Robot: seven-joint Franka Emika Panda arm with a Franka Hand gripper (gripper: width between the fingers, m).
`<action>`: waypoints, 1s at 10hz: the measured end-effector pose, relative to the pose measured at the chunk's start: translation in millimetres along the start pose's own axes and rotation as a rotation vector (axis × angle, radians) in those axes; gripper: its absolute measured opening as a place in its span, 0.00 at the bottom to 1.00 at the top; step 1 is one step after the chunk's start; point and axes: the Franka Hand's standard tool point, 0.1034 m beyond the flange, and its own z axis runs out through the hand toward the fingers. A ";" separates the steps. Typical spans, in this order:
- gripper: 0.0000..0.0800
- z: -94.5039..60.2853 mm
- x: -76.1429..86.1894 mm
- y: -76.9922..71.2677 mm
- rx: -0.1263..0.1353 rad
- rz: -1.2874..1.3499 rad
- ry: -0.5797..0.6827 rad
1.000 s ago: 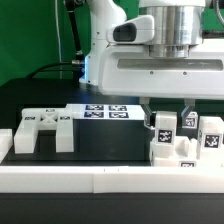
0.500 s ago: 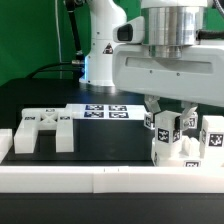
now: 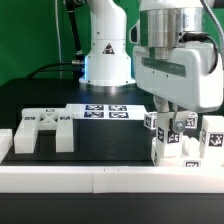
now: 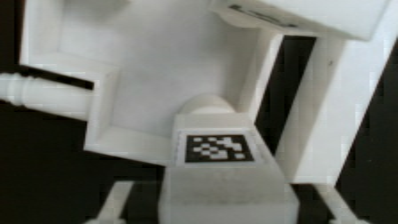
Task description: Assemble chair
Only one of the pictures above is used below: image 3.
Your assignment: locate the white chair back frame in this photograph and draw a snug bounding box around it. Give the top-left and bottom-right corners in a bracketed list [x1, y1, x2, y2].
[14, 108, 74, 154]

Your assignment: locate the white front fence rail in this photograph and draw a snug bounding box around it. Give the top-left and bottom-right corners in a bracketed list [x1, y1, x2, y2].
[0, 166, 224, 193]

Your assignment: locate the white thin cable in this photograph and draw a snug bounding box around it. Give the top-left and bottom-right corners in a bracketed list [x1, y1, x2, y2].
[54, 0, 64, 80]

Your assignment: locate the white tag plate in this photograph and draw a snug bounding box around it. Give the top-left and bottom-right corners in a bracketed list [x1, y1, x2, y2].
[66, 104, 146, 120]

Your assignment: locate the white left fence block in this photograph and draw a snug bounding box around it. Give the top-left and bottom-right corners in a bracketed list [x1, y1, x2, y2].
[0, 129, 13, 163]

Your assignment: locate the black cable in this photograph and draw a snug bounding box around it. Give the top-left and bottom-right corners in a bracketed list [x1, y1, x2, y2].
[25, 0, 86, 80]

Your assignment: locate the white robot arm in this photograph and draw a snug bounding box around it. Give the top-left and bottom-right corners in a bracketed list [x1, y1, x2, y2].
[64, 0, 224, 132]

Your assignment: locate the white chair seat part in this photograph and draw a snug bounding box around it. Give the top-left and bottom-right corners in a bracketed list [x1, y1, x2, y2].
[151, 136, 224, 168]

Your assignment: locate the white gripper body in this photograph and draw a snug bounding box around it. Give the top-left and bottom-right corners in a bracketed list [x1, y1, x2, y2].
[133, 42, 223, 113]

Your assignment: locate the white tagged cube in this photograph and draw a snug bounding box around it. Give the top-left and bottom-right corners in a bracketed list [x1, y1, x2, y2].
[186, 112, 198, 129]
[144, 112, 157, 130]

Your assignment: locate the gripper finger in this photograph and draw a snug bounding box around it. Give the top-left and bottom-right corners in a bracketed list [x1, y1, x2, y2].
[153, 95, 169, 113]
[171, 111, 189, 133]

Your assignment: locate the white tagged cube near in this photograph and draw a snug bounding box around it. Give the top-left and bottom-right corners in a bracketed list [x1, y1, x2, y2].
[144, 112, 157, 130]

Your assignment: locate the white tagged cube far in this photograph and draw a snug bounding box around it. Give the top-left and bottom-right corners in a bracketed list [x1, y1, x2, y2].
[186, 112, 198, 129]

